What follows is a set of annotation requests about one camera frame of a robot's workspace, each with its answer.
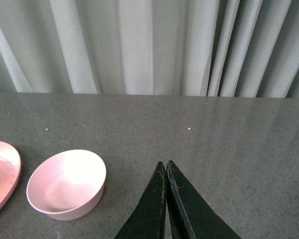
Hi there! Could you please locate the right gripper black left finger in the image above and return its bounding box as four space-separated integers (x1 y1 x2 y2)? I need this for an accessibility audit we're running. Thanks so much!
115 161 167 239

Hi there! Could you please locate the white pleated curtain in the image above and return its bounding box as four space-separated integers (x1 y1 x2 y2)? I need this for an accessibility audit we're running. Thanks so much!
0 0 299 98

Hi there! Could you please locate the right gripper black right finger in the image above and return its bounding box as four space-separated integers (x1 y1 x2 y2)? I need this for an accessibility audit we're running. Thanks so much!
166 160 239 239

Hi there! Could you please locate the light pink bowl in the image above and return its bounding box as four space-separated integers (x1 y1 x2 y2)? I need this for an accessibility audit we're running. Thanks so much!
26 149 107 221

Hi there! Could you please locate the pink plate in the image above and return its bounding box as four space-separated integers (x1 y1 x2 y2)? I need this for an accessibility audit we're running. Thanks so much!
0 141 21 210

